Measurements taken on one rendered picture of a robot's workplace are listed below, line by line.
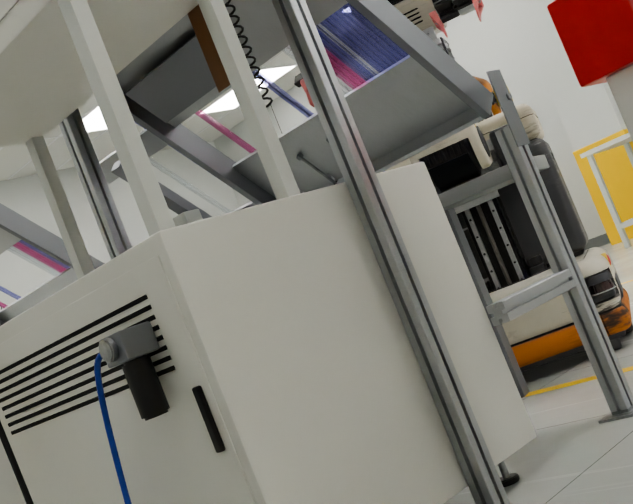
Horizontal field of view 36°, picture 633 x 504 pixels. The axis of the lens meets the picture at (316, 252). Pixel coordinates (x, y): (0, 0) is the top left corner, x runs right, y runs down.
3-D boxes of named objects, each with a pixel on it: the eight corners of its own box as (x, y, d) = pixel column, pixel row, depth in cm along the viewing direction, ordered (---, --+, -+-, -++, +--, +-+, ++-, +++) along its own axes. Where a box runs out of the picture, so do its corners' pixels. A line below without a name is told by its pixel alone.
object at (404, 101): (287, 210, 251) (289, 201, 253) (481, 107, 205) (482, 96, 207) (230, 171, 242) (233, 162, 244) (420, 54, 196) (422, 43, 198)
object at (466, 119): (288, 221, 250) (294, 199, 254) (483, 119, 204) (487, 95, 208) (284, 218, 250) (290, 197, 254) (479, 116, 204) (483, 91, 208)
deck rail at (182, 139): (283, 223, 252) (288, 204, 255) (288, 221, 250) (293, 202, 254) (49, 63, 219) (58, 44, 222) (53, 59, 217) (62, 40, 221)
